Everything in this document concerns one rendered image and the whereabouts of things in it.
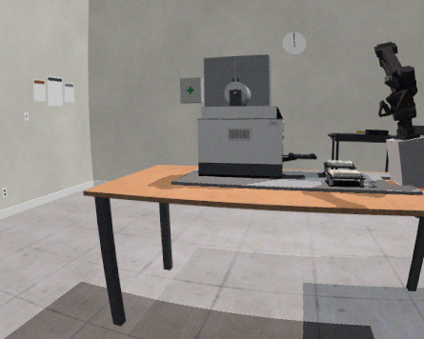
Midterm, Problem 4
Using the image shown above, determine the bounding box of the white roll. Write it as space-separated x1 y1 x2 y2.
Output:
224 82 251 106

